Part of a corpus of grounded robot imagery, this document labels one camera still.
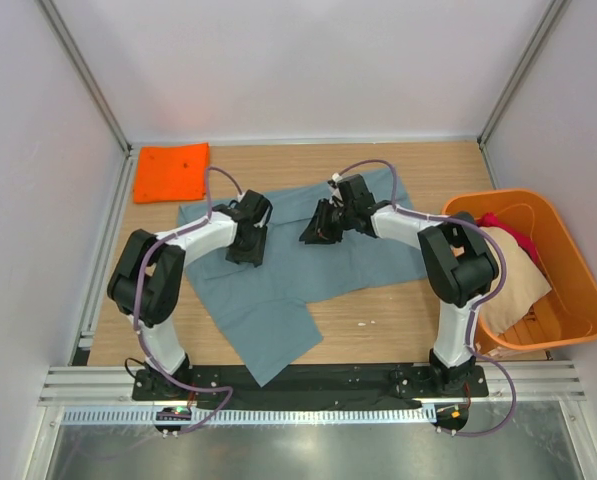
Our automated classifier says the folded orange t shirt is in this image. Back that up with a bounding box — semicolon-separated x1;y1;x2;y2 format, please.
133;143;210;204

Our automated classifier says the blue grey t shirt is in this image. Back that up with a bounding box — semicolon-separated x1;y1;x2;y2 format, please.
185;183;426;386

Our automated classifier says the right aluminium corner post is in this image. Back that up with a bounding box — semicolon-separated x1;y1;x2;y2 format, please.
477;0;572;151

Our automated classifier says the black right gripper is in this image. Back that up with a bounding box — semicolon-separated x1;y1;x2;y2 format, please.
300;198;356;245

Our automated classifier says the beige t shirt in basket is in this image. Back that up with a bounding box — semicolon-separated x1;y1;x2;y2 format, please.
480;227;552;335

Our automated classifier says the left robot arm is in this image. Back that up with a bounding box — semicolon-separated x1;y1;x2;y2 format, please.
107;190;273;400

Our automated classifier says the aluminium frame rail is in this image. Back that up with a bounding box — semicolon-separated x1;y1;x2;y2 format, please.
38;366;134;406

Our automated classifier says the red t shirt in basket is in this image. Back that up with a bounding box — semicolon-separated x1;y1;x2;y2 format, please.
477;212;544;272

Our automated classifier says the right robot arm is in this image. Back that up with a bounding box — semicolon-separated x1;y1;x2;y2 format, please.
300;174;507;396

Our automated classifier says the aluminium corner post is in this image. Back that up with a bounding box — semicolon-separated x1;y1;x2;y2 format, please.
35;0;131;156
477;0;572;151

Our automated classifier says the white slotted cable duct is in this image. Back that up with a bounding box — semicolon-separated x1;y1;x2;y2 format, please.
61;404;436;427

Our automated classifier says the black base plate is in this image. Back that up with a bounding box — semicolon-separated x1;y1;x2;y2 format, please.
130;363;489;412

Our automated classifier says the orange plastic basket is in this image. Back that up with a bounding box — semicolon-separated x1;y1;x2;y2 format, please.
443;189;597;357

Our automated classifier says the left aluminium corner post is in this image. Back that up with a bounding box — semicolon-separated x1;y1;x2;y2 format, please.
35;0;131;156

